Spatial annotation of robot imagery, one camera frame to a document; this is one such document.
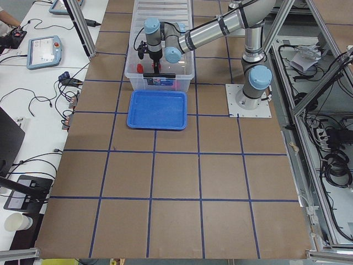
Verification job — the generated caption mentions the red block in box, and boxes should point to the red block in box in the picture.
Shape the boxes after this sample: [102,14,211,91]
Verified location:
[173,81,180,91]

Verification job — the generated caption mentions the blue teach pendant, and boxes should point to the blue teach pendant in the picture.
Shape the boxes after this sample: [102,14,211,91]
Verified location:
[26,35,62,70]
[48,0,86,15]

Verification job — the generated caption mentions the blue plastic tray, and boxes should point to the blue plastic tray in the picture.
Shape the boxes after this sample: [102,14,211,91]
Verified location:
[127,90,188,130]

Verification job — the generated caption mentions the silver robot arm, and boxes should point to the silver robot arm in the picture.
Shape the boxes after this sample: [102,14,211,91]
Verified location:
[134,1,276,110]

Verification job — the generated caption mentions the black monitor stand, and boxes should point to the black monitor stand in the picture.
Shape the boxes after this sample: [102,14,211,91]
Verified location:
[1,109,53,213]

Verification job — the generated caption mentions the aluminium frame post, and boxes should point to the aluminium frame post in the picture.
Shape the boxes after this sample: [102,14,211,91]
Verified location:
[63,0,97,59]

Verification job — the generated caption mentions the clear plastic box lid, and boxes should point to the clear plastic box lid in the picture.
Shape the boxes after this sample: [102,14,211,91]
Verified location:
[132,0,193,29]

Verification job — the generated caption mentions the far blue teach pendant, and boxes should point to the far blue teach pendant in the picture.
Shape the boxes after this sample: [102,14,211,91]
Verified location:
[48,0,86,15]

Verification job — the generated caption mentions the red block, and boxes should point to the red block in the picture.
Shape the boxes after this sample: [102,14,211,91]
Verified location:
[173,81,180,91]
[136,63,144,74]

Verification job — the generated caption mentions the black power adapter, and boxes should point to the black power adapter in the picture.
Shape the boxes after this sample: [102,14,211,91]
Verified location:
[85,19,101,27]

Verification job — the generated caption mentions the white paper cup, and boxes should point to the white paper cup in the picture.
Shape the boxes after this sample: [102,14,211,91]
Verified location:
[4,213,33,232]

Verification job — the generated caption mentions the clear plastic storage box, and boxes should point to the clear plastic storage box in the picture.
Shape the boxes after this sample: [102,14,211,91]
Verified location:
[125,17,194,92]

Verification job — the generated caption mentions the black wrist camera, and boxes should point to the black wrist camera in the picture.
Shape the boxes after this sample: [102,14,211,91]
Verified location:
[137,41,149,60]

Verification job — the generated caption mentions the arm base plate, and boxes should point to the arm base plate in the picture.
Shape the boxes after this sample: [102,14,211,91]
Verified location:
[226,84,272,118]

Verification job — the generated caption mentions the near blue teach pendant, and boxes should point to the near blue teach pendant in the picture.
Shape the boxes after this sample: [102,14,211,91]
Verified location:
[26,35,62,70]

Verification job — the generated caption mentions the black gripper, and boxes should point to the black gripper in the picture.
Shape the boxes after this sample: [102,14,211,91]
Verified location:
[148,50,162,76]

